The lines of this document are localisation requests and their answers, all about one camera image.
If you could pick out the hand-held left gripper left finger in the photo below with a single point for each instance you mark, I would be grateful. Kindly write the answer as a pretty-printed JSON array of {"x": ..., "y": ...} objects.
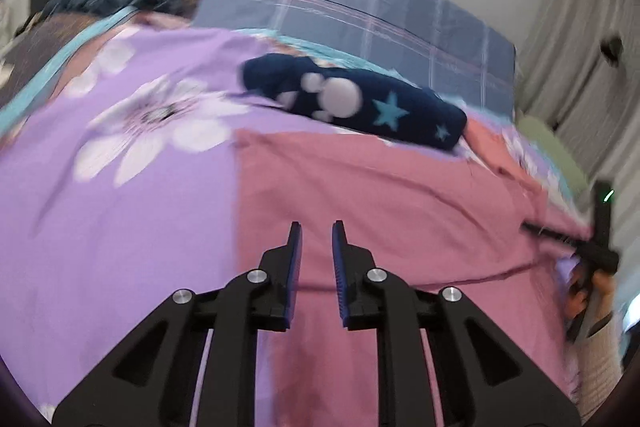
[{"x": 294, "y": 272}]

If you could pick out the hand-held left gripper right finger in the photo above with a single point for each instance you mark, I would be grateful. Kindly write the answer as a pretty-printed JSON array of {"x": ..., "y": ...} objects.
[{"x": 339, "y": 272}]

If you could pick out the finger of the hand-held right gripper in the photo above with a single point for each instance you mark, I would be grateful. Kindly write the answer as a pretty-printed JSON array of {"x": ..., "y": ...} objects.
[{"x": 550, "y": 234}]

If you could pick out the pink garment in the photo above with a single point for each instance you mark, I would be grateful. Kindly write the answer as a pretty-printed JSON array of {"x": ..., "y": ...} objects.
[{"x": 400, "y": 207}]

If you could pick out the person's right forearm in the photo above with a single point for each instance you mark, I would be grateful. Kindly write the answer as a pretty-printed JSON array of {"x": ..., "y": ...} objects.
[{"x": 602, "y": 357}]

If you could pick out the dark clothes pile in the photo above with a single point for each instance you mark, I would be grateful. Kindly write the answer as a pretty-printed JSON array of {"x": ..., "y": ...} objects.
[{"x": 45, "y": 47}]

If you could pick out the person's right hand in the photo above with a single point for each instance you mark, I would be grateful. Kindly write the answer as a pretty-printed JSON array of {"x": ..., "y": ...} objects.
[{"x": 602, "y": 292}]

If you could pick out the green pillow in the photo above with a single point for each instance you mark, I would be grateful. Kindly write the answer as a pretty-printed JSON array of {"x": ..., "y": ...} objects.
[{"x": 550, "y": 152}]

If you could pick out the navy star-patterned folded garment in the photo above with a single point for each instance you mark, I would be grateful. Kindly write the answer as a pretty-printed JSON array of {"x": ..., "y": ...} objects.
[{"x": 415, "y": 112}]

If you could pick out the small black curtain clip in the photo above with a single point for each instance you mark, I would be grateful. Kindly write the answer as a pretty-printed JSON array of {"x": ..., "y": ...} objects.
[{"x": 612, "y": 49}]

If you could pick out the purple floral bedsheet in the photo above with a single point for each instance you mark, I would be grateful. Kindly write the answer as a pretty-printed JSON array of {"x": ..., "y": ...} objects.
[{"x": 100, "y": 207}]

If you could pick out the blue plaid quilt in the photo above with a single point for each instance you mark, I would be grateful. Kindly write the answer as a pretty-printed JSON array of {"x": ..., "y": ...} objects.
[{"x": 350, "y": 7}]

